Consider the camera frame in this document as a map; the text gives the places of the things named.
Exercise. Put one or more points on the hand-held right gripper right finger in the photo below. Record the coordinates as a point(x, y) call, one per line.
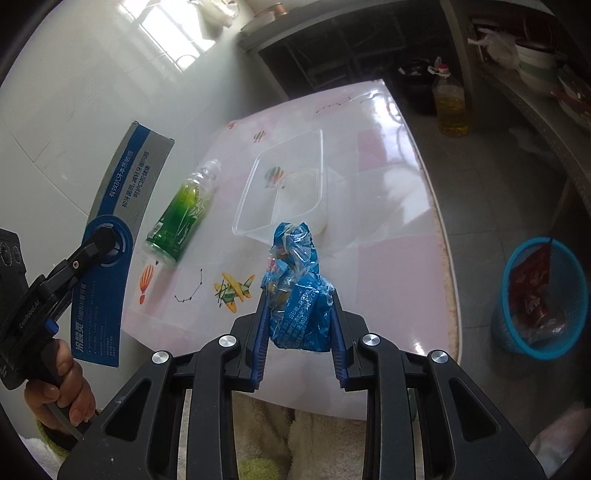
point(338, 344)

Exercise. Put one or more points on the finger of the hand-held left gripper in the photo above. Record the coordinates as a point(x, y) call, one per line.
point(78, 265)

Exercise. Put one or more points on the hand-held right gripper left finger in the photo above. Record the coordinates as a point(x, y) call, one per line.
point(261, 332)

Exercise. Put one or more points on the blue plastic wrapper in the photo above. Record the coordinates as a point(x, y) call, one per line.
point(300, 304)

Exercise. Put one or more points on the blue toothpaste box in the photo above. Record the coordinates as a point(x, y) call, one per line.
point(129, 184)

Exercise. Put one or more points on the clear red printed wrapper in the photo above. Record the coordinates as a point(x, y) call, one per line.
point(535, 295)

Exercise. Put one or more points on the blue plastic basket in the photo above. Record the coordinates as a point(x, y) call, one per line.
point(572, 286)

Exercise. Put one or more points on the person's left hand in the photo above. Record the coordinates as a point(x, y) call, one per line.
point(69, 392)

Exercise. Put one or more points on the white fluffy blanket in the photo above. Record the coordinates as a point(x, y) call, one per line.
point(304, 443)

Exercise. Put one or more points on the green plastic bottle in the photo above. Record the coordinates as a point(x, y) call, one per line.
point(180, 217)

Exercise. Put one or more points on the clear plastic food container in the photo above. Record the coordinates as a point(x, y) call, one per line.
point(286, 184)

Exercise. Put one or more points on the yellow cooking oil bottle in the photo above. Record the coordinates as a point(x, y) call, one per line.
point(450, 108)

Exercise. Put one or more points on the black plastic bag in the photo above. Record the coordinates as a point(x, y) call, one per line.
point(415, 87)

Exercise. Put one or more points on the white plastic scrap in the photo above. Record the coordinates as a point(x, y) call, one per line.
point(524, 138)

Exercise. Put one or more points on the copper pot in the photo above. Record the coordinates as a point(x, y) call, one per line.
point(277, 9)

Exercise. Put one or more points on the white knotted plastic bag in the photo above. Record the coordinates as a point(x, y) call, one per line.
point(498, 46)

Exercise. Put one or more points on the stack of white bowls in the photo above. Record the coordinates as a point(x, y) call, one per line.
point(538, 64)

